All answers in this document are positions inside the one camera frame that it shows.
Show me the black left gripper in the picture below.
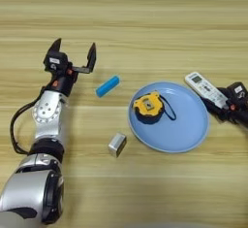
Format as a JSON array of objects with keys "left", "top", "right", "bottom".
[{"left": 47, "top": 38, "right": 97, "bottom": 97}]

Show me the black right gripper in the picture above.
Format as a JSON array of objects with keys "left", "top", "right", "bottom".
[{"left": 201, "top": 87, "right": 248, "bottom": 128}]

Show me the white remote control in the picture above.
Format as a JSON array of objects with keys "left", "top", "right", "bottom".
[{"left": 184, "top": 71, "right": 229, "bottom": 110}]

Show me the blue rectangular block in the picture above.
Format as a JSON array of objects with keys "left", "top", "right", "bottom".
[{"left": 95, "top": 75, "right": 121, "bottom": 98}]

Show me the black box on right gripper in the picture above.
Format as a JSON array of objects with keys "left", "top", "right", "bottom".
[{"left": 227, "top": 81, "right": 248, "bottom": 103}]

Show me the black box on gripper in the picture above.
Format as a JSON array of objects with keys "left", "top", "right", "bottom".
[
  {"left": 227, "top": 81, "right": 248, "bottom": 103},
  {"left": 43, "top": 50, "right": 70, "bottom": 75}
]

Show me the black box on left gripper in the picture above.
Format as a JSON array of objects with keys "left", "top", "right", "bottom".
[{"left": 43, "top": 50, "right": 70, "bottom": 75}]

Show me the light blue round plate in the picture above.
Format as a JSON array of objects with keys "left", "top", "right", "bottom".
[{"left": 128, "top": 81, "right": 210, "bottom": 153}]

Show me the yellow black tape measure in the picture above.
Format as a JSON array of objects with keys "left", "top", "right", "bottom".
[{"left": 132, "top": 90, "right": 177, "bottom": 125}]

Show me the small silver metal box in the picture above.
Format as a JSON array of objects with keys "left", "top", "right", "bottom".
[{"left": 108, "top": 132, "right": 128, "bottom": 158}]

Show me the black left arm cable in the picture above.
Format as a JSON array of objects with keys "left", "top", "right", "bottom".
[{"left": 9, "top": 85, "right": 47, "bottom": 155}]

